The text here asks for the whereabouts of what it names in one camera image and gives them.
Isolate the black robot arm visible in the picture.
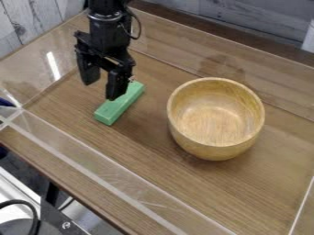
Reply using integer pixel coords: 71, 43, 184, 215
74, 0, 135, 101

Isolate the black table leg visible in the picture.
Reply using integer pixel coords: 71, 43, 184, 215
45, 183, 61, 207

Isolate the clear acrylic tray enclosure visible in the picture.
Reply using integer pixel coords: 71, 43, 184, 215
0, 6, 314, 235

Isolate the black cable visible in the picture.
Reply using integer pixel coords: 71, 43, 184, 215
0, 199, 42, 235

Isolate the light wooden bowl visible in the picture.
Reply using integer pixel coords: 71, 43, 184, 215
168, 77, 265, 161

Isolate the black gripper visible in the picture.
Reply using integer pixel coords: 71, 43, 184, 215
74, 12, 135, 101

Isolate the black metal bracket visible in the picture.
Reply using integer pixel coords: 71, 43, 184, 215
38, 201, 91, 235

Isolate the green rectangular block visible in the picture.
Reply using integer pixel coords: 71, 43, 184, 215
94, 82, 145, 126

